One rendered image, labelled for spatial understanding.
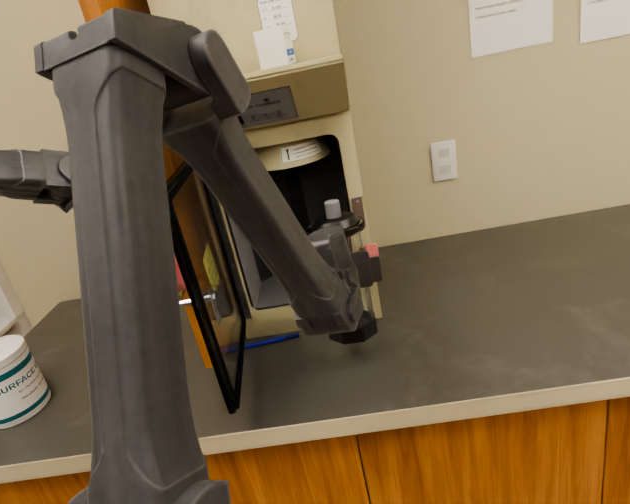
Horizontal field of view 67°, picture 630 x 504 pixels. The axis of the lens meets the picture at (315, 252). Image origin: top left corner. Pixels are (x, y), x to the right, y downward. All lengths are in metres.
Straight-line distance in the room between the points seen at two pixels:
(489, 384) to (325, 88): 0.59
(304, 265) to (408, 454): 0.53
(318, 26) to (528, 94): 0.73
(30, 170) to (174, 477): 0.54
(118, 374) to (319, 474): 0.73
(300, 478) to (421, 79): 1.03
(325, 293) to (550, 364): 0.50
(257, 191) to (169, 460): 0.27
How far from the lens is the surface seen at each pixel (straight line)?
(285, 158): 0.98
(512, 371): 0.94
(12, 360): 1.16
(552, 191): 1.58
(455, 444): 0.99
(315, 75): 0.84
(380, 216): 1.46
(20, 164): 0.78
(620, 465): 1.14
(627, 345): 1.03
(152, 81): 0.38
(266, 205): 0.50
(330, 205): 0.86
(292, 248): 0.54
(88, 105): 0.36
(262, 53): 0.86
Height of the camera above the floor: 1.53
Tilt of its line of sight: 23 degrees down
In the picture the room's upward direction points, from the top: 12 degrees counter-clockwise
